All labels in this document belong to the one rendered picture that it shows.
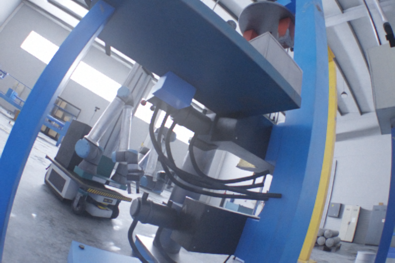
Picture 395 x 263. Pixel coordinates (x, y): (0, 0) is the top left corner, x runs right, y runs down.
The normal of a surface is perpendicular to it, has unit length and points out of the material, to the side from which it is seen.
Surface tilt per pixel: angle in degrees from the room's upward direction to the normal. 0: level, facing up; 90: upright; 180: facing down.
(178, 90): 90
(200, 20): 180
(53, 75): 90
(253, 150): 90
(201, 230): 90
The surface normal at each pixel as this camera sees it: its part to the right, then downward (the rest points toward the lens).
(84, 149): 0.01, -0.29
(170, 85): 0.55, -0.12
